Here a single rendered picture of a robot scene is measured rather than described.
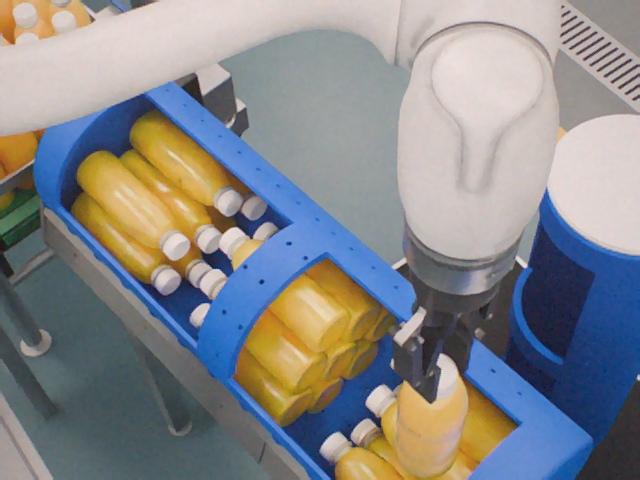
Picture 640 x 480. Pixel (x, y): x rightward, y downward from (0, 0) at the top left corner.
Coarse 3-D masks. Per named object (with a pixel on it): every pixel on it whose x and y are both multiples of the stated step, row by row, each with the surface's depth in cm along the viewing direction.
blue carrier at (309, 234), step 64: (64, 128) 148; (128, 128) 162; (192, 128) 146; (64, 192) 160; (256, 192) 139; (256, 256) 132; (320, 256) 132; (256, 320) 131; (384, 384) 150; (512, 384) 124; (512, 448) 116; (576, 448) 118
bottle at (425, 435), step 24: (408, 384) 101; (456, 384) 99; (408, 408) 101; (432, 408) 99; (456, 408) 100; (408, 432) 104; (432, 432) 101; (456, 432) 103; (408, 456) 109; (432, 456) 107; (456, 456) 112
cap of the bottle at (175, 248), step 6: (174, 234) 147; (180, 234) 147; (168, 240) 146; (174, 240) 146; (180, 240) 146; (186, 240) 147; (168, 246) 146; (174, 246) 146; (180, 246) 147; (186, 246) 148; (168, 252) 146; (174, 252) 147; (180, 252) 148; (186, 252) 149; (174, 258) 148; (180, 258) 149
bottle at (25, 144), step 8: (0, 136) 168; (8, 136) 168; (16, 136) 169; (24, 136) 171; (32, 136) 174; (0, 144) 170; (8, 144) 170; (16, 144) 170; (24, 144) 172; (32, 144) 174; (0, 152) 172; (8, 152) 172; (16, 152) 172; (24, 152) 173; (32, 152) 175; (0, 160) 175; (8, 160) 174; (16, 160) 174; (24, 160) 174; (8, 168) 176; (16, 168) 175; (32, 176) 178; (24, 184) 179; (32, 184) 180
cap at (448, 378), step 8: (440, 360) 98; (448, 360) 98; (448, 368) 97; (456, 368) 97; (448, 376) 97; (456, 376) 97; (440, 384) 96; (448, 384) 96; (440, 392) 97; (448, 392) 98
